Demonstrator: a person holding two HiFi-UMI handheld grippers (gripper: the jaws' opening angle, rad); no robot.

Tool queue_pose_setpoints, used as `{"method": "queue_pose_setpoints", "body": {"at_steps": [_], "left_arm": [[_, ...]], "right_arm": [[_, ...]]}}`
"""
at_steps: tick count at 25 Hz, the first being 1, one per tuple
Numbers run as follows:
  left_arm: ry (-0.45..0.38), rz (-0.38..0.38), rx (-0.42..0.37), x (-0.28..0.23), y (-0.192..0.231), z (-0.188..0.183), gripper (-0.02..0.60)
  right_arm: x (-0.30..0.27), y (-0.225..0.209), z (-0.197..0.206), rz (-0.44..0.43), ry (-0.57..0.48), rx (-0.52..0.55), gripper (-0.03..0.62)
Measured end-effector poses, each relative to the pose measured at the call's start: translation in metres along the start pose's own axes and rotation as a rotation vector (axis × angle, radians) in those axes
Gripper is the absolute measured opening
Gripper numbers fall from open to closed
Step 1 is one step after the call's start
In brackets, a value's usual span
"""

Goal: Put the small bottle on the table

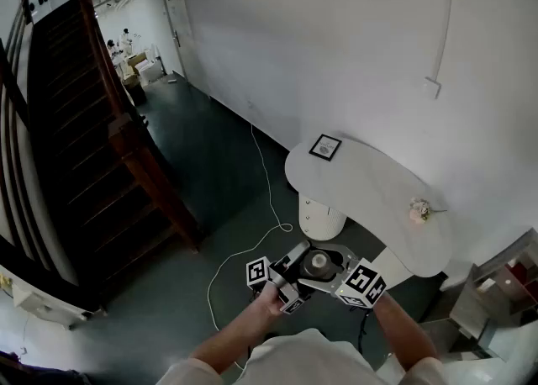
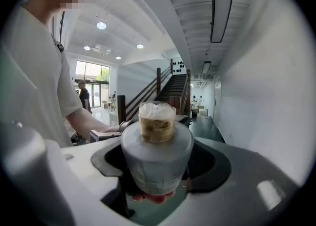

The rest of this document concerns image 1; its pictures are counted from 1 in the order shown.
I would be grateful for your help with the person's white shirt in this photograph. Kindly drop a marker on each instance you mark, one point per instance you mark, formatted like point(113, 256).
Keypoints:
point(302, 362)

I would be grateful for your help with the round white table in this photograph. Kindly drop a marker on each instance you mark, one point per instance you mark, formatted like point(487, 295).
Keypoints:
point(370, 190)

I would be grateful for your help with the person's left hand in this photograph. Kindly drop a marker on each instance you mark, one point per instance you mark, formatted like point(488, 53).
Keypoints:
point(269, 301)

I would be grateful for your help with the white wall conduit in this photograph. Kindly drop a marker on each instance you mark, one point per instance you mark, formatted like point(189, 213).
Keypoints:
point(446, 17)

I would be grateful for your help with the dark round glass bottle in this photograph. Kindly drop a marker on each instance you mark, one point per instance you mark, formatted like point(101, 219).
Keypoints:
point(317, 263)

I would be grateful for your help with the white ribbed drawer cabinet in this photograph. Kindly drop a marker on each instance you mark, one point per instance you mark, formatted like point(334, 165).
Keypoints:
point(323, 219)

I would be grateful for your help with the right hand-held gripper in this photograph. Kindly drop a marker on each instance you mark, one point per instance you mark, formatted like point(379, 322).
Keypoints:
point(360, 283)

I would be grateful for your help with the white door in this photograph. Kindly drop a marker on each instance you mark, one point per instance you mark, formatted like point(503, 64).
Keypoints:
point(178, 26)

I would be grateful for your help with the grey shelf unit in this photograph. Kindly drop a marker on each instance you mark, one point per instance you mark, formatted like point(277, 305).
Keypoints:
point(487, 303)

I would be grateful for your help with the person's right forearm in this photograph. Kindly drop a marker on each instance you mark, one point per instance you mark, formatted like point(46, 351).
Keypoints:
point(401, 333)

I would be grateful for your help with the black picture frame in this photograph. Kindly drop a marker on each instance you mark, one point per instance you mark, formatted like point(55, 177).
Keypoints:
point(325, 148)

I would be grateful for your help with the pink flower bouquet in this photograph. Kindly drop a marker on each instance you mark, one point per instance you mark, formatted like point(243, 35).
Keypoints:
point(419, 210)

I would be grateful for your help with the brown cardboard box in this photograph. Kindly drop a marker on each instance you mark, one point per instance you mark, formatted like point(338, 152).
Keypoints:
point(136, 64)

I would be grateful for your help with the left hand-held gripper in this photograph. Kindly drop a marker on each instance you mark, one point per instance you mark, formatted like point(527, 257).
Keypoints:
point(282, 284)

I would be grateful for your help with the person's left forearm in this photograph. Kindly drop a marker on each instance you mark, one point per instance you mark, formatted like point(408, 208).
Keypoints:
point(235, 333)

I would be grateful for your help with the white wall switch box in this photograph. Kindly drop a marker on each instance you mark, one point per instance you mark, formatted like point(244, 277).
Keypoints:
point(433, 88)

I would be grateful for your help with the dark wooden staircase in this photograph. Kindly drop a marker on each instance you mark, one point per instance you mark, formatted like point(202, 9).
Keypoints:
point(84, 122)

